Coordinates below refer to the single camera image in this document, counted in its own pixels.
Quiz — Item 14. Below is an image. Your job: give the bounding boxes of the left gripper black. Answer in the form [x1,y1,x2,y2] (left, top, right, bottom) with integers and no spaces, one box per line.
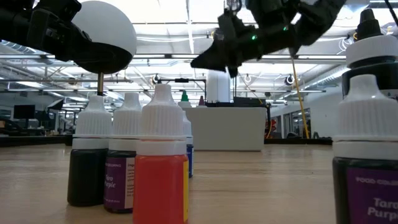
[27,0,113,70]

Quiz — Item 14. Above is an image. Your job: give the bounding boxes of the small black food coloring bottle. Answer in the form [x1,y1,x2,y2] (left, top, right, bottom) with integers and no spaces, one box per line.
[67,95,113,207]

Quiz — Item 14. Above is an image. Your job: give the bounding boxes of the black perforated computer case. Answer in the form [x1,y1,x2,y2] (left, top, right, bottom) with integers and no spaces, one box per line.
[233,96,267,108]

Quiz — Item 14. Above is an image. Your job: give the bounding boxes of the yellow cable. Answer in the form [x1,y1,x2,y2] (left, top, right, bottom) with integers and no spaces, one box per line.
[290,57,310,139]

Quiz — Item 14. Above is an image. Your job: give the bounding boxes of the grey plastic bin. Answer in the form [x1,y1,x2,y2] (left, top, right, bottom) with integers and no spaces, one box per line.
[183,107,268,152]

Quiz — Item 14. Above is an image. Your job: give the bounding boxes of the black monitor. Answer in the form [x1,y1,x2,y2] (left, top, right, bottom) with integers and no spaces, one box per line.
[13,105,36,120]

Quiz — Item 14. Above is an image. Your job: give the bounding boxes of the large bottle green tip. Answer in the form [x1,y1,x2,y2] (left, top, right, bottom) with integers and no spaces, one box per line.
[178,90,193,109]

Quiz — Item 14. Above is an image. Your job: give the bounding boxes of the large bottle black tip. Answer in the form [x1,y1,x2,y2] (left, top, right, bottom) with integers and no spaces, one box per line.
[341,8,398,100]

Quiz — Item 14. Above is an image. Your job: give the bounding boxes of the small orange food coloring bottle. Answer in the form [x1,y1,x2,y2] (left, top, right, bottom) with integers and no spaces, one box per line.
[132,83,190,224]

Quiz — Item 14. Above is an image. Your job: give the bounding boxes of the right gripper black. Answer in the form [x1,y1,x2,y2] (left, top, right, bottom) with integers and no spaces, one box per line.
[190,9,299,78]

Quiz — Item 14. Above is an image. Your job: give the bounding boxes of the small blue food coloring bottle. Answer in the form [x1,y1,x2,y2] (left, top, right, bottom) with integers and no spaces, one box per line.
[182,110,194,179]

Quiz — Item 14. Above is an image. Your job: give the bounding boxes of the red background object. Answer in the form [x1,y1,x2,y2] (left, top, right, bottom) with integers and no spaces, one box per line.
[267,119,277,138]

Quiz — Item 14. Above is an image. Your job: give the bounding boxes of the white globe lamp black base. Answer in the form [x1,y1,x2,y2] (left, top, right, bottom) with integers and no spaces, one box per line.
[71,0,137,96]

